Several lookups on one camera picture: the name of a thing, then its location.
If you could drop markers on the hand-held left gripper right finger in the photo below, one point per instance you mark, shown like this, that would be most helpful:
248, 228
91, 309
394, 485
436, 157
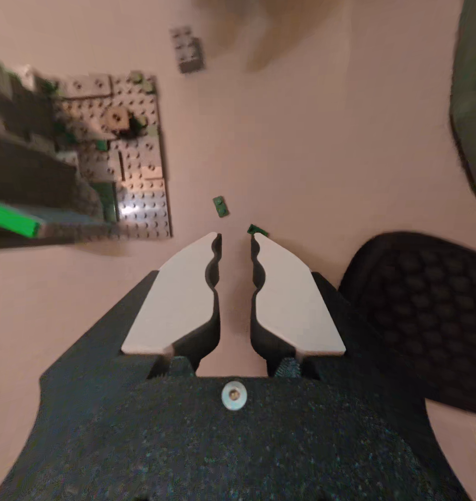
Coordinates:
296, 309

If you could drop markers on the grey desk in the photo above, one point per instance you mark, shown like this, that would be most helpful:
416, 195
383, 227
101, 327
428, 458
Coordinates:
300, 137

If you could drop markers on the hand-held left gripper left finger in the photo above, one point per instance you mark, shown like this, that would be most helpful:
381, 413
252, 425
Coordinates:
175, 305

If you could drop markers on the grey toy brick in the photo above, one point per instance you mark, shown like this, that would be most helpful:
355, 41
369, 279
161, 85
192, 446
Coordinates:
187, 51

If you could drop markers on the small green brick plate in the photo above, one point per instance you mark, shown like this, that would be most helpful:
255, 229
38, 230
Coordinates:
220, 206
256, 229

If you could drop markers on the person's olive clothing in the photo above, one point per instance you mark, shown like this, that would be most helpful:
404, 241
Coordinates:
472, 117

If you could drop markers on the grey and green brick model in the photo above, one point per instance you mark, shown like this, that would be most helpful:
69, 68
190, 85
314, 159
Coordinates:
144, 188

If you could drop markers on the black mesh office chair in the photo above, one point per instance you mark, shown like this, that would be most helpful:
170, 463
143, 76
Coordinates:
418, 313

